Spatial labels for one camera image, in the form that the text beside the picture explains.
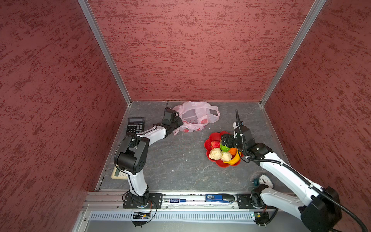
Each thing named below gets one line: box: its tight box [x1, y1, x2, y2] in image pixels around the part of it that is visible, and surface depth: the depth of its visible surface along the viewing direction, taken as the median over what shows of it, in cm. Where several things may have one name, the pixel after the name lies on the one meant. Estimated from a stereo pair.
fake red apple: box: [210, 140, 221, 149], surface depth 91 cm
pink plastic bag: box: [172, 101, 221, 135], surface depth 103 cm
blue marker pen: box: [162, 198, 187, 203], surface depth 75 cm
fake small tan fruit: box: [220, 151, 233, 162], surface depth 87 cm
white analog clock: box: [258, 173, 275, 189], surface depth 79 cm
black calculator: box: [126, 116, 145, 135], surface depth 106 cm
